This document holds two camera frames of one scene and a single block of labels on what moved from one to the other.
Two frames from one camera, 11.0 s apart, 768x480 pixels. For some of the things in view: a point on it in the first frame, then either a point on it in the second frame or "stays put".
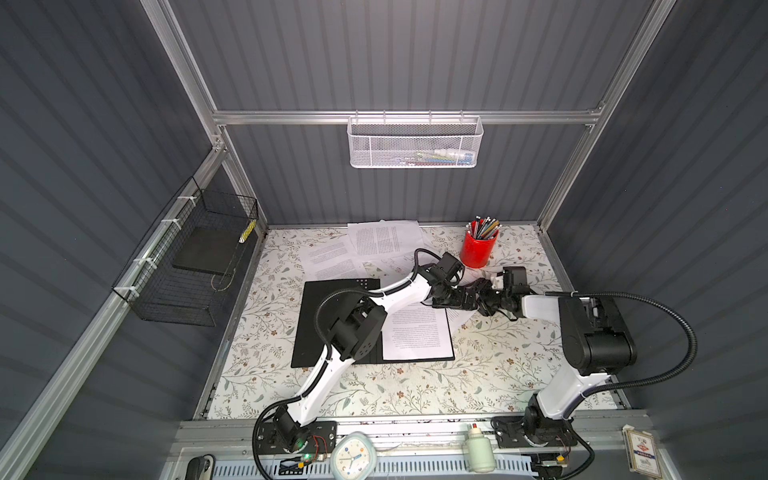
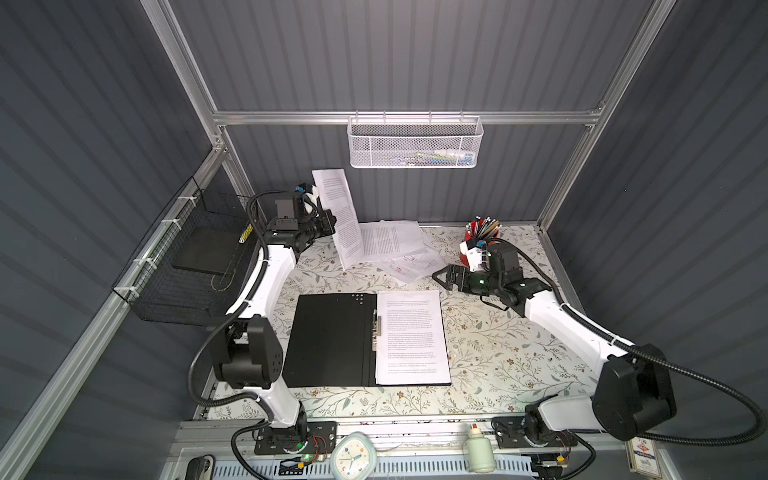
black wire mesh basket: (180, 272) stays put
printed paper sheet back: (381, 237) stays put
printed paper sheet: (457, 317) → (411, 346)
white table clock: (353, 457) stays put
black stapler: (201, 468) stays put
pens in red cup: (483, 229) stays put
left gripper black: (457, 301) → (324, 219)
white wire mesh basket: (415, 142) stays put
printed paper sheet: (332, 259) → (334, 195)
